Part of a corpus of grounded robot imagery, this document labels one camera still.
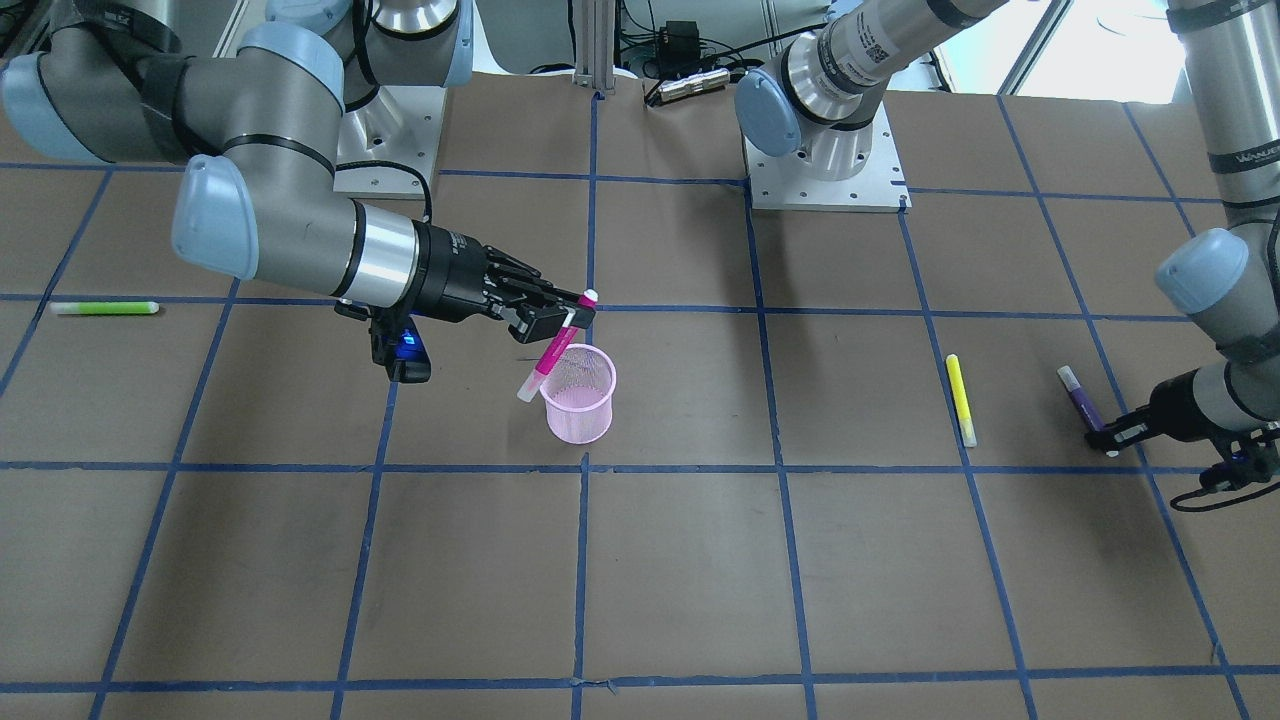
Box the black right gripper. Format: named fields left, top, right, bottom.
left=407, top=222, right=598, bottom=345

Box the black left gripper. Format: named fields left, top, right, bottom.
left=1085, top=369, right=1231, bottom=454

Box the pink pen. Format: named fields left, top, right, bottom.
left=516, top=288, right=599, bottom=404

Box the purple pen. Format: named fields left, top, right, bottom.
left=1057, top=365, right=1105, bottom=450

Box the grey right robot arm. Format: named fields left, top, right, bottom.
left=3, top=1, right=595, bottom=355

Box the pink mesh cup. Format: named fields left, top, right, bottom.
left=539, top=343, right=618, bottom=445

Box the yellow pen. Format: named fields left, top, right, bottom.
left=943, top=354, right=978, bottom=448

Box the green pen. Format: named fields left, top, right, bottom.
left=46, top=301, right=161, bottom=316

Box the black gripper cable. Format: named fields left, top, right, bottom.
left=1169, top=460, right=1280, bottom=512

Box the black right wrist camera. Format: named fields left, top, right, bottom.
left=333, top=299, right=433, bottom=384

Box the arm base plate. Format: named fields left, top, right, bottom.
left=735, top=86, right=913, bottom=213
left=334, top=86, right=447, bottom=200

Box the aluminium frame post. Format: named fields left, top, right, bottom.
left=570, top=1, right=618, bottom=100

